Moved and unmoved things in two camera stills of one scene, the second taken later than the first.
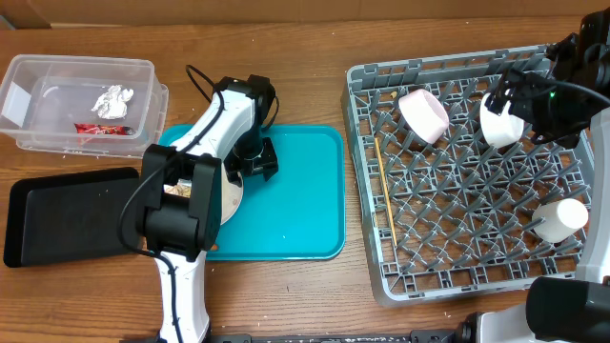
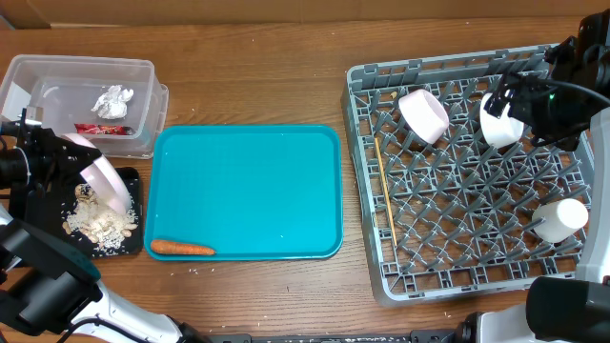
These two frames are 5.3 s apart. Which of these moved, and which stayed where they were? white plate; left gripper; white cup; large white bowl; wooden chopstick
Moved: left gripper; white plate
Stayed: white cup; wooden chopstick; large white bowl
